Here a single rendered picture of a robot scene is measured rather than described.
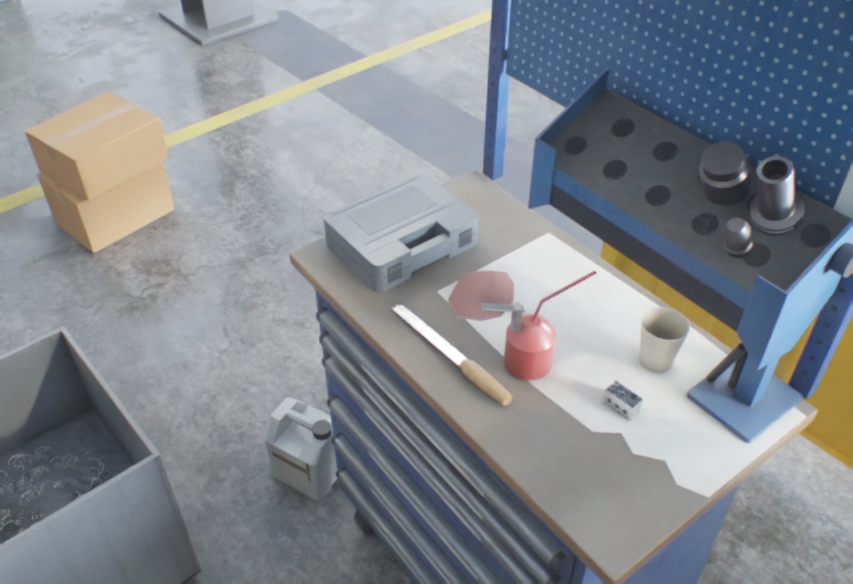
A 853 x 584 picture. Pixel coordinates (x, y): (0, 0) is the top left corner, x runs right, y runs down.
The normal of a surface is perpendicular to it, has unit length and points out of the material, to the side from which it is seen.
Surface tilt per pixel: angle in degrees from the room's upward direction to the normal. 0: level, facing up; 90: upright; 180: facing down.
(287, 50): 0
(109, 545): 90
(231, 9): 90
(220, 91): 0
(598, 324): 0
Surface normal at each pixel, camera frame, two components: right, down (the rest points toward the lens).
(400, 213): 0.00, -0.76
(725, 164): -0.36, -0.48
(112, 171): 0.79, 0.40
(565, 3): -0.80, 0.40
